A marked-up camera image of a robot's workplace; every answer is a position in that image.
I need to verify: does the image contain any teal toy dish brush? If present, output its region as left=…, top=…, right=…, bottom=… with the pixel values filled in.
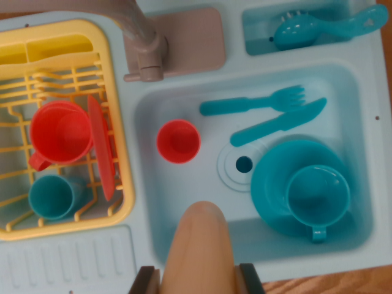
left=268, top=4, right=389, bottom=51

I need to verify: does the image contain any red toy plate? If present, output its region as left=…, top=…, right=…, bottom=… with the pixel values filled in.
left=87, top=94, right=117, bottom=202

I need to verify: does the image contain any beige toy detergent bottle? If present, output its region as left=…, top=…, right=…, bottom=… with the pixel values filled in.
left=159, top=200, right=236, bottom=294

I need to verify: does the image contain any grey toy faucet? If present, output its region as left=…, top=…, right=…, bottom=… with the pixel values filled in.
left=0, top=0, right=227, bottom=84

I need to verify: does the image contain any light blue toy sink unit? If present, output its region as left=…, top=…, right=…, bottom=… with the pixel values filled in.
left=0, top=0, right=387, bottom=294

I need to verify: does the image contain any teal toy fork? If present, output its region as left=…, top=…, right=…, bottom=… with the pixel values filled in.
left=199, top=85, right=307, bottom=117

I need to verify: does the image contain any red toy mug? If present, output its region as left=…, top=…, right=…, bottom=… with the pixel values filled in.
left=28, top=100, right=94, bottom=172

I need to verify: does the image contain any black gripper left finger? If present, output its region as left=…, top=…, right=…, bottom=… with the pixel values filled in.
left=128, top=265, right=162, bottom=294

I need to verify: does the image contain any red toy tumbler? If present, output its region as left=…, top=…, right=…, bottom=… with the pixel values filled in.
left=156, top=119, right=202, bottom=165

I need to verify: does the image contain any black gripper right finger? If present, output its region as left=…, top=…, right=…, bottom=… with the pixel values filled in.
left=234, top=262, right=266, bottom=294

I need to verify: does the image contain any teal toy knife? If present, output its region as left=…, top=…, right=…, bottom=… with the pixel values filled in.
left=229, top=97, right=328, bottom=148

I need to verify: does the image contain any yellow dish rack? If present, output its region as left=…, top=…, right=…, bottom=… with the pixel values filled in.
left=0, top=19, right=136, bottom=242

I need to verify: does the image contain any teal toy mug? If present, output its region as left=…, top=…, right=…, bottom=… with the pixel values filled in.
left=285, top=164, right=352, bottom=244

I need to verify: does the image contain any teal toy plate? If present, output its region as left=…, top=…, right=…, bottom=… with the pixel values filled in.
left=250, top=140, right=349, bottom=237

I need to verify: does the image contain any teal toy tumbler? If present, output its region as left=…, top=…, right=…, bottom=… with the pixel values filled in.
left=28, top=175, right=88, bottom=221

